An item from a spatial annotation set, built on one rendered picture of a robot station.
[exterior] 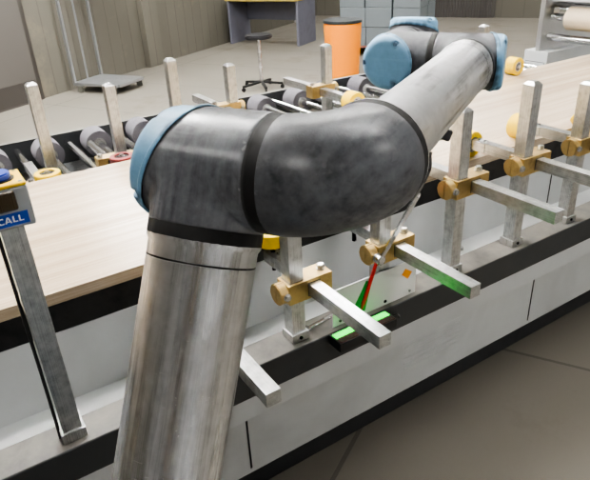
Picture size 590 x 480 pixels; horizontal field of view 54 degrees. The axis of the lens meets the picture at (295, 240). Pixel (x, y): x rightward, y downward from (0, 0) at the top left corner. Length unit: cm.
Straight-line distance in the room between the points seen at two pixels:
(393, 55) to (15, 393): 103
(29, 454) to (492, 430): 150
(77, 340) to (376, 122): 99
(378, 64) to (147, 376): 68
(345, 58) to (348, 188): 638
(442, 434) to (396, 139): 169
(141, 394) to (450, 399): 179
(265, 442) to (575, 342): 141
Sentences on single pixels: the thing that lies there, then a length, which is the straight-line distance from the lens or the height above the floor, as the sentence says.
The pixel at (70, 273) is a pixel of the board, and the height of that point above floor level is 90.
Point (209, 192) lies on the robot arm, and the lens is 53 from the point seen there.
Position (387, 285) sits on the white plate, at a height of 76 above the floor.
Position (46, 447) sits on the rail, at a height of 70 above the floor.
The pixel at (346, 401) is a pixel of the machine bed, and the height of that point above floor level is 19.
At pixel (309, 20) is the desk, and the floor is 33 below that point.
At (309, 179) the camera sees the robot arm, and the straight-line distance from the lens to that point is 50.
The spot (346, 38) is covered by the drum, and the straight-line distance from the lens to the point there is 683.
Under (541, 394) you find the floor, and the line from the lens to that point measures 238.
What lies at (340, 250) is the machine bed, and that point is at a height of 75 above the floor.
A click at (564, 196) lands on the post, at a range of 196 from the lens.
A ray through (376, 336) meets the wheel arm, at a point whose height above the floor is 84.
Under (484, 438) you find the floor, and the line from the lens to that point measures 217.
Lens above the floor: 152
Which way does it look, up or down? 27 degrees down
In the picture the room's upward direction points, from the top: 3 degrees counter-clockwise
